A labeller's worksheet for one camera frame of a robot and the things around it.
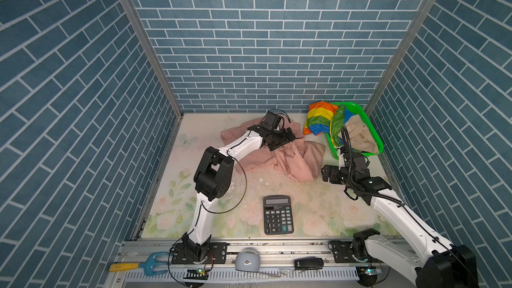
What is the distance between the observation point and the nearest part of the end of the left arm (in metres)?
0.73

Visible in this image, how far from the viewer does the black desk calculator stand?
80 cm

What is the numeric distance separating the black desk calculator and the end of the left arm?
0.74 ft
